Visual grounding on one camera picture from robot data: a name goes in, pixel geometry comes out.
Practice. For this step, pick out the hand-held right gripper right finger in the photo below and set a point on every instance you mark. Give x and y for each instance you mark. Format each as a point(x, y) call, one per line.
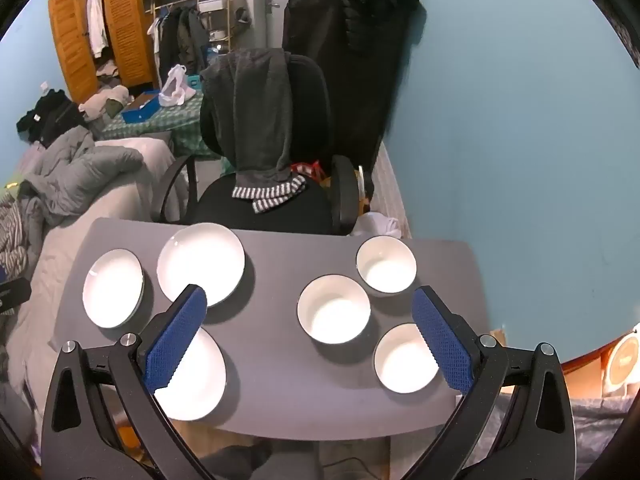
point(442, 345)

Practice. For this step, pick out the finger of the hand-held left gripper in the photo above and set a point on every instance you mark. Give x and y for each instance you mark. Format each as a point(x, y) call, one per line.
point(12, 294)

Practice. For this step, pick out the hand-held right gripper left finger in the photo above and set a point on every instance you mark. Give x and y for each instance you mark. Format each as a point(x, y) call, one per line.
point(175, 340)

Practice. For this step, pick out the white bowl with dark rim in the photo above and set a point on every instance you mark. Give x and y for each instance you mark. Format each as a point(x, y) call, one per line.
point(402, 360)
point(385, 265)
point(332, 310)

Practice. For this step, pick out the white plate with dark rim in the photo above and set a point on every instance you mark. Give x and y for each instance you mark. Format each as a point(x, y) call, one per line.
point(112, 290)
point(200, 260)
point(200, 375)

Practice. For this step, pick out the bed with white sheet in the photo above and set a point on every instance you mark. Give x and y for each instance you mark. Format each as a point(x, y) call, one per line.
point(50, 285)

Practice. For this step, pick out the striped cloth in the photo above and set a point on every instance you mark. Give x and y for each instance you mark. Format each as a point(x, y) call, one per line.
point(12, 240)

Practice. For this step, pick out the white crumpled cloth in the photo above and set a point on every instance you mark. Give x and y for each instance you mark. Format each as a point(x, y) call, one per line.
point(380, 224)

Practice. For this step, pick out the grey duvet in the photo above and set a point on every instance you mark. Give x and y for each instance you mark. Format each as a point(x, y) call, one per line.
point(75, 170)

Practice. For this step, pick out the pale textured panel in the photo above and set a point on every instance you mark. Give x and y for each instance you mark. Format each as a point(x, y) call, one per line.
point(390, 185)

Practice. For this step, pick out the grey sweater with striped hem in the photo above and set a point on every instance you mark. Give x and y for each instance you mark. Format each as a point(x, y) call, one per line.
point(272, 192)

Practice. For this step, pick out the white fan heater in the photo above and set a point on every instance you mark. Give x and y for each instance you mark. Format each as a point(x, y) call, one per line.
point(622, 360)

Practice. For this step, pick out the black clothes pile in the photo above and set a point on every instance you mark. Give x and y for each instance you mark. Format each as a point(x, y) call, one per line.
point(47, 115)

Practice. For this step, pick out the orange yellow bag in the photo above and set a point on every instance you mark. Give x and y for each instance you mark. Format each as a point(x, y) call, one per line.
point(324, 178)

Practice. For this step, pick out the green checked tablecloth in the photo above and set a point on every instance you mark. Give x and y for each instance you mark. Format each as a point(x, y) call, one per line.
point(150, 132)

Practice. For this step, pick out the beige clothes pile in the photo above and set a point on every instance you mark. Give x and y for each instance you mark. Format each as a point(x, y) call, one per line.
point(105, 100)

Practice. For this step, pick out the blue flat box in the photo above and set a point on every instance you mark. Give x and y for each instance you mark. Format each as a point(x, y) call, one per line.
point(142, 108)

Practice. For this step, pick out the dark grey hoodie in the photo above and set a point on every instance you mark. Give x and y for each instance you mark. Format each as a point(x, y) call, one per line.
point(250, 110)

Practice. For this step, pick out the white plastic bag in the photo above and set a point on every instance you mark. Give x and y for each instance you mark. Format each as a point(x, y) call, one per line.
point(175, 87)

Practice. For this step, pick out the blue plastic crate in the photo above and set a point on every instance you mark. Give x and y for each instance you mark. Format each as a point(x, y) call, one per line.
point(192, 81)

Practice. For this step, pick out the black office chair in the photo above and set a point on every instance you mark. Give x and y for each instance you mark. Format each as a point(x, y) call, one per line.
point(312, 110)

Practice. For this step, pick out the black garment cover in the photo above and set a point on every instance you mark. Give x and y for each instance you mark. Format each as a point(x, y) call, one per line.
point(345, 90)

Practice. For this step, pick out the white shirt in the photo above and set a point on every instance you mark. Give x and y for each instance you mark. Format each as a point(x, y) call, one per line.
point(96, 20)

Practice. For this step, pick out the wooden louvred wardrobe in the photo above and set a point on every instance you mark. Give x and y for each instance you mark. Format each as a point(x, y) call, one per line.
point(127, 25)

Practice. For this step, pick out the clothes rack with dark clothes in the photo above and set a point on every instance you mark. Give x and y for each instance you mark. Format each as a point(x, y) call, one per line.
point(185, 35)

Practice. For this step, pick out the white door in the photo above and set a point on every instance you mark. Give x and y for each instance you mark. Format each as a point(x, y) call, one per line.
point(261, 5)

